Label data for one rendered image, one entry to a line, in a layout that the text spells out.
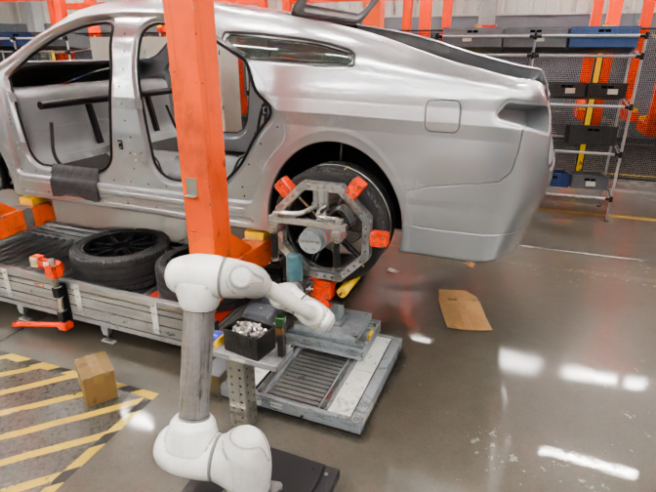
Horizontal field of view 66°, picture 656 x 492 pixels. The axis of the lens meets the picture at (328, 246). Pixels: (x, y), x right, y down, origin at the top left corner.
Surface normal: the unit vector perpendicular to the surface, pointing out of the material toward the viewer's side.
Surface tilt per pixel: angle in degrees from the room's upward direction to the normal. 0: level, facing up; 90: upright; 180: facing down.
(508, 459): 0
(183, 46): 90
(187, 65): 90
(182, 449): 72
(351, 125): 90
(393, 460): 0
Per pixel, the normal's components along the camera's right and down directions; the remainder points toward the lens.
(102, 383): 0.57, 0.30
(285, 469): 0.04, -0.93
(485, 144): -0.36, 0.34
